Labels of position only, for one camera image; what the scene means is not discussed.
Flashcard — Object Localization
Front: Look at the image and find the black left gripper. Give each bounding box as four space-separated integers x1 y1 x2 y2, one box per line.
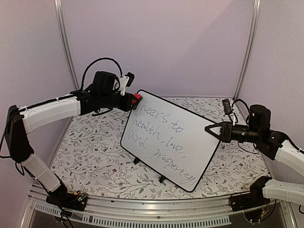
100 91 140 112

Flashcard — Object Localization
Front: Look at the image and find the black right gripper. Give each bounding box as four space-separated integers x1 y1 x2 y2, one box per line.
205 122 261 144

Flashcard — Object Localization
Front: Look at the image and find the red whiteboard eraser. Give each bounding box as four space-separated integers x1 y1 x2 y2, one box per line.
132 93 142 105

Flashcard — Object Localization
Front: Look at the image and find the white whiteboard black frame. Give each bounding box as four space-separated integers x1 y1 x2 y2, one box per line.
121 90 220 192

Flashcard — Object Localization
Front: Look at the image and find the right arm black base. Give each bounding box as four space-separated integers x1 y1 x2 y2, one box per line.
228 176 272 223

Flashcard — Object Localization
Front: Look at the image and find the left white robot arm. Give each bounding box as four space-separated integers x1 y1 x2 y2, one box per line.
2 71 141 206

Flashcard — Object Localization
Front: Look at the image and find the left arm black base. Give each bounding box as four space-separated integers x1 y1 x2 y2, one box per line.
46 184 87 211

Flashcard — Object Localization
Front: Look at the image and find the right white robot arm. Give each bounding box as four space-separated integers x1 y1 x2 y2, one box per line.
205 104 304 211

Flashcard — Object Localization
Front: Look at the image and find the black whiteboard stand foot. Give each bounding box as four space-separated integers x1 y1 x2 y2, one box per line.
133 157 140 165

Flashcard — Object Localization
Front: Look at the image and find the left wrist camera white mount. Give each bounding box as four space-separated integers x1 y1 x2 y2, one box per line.
118 72 135 96

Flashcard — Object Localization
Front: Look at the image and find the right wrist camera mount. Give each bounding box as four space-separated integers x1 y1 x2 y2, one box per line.
222 99 238 125

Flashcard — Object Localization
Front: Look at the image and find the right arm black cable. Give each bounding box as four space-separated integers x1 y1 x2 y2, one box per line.
231 98 251 114

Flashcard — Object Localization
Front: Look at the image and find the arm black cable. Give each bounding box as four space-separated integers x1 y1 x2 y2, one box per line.
231 98 251 114
81 57 124 90

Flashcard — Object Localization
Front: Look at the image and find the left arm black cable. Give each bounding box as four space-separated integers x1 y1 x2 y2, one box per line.
81 57 124 90

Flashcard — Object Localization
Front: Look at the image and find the aluminium front rail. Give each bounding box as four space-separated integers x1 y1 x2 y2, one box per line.
21 184 299 228

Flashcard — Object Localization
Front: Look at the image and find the left aluminium frame post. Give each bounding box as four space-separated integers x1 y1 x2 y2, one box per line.
54 0 80 90

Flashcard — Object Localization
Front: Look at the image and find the aluminium frame post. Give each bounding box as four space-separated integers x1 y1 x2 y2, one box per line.
54 0 80 90
232 0 261 100

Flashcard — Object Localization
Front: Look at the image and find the right aluminium frame post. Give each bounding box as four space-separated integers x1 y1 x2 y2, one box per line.
232 0 261 100

